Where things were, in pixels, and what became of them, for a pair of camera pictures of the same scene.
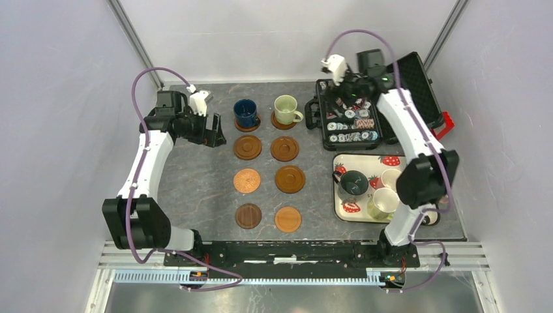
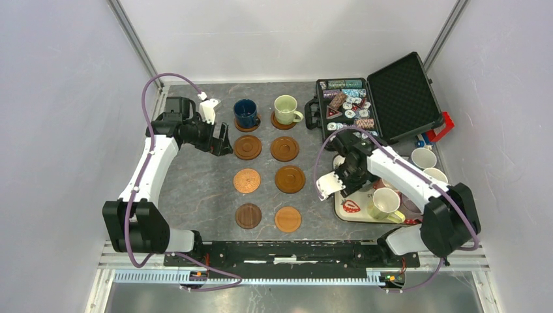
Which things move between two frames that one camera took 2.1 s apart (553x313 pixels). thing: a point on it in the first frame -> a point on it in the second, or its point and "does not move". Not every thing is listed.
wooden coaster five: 247,147 does not move
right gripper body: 351,89 -> 353,179
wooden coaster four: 290,178 does not move
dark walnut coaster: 248,216 does not move
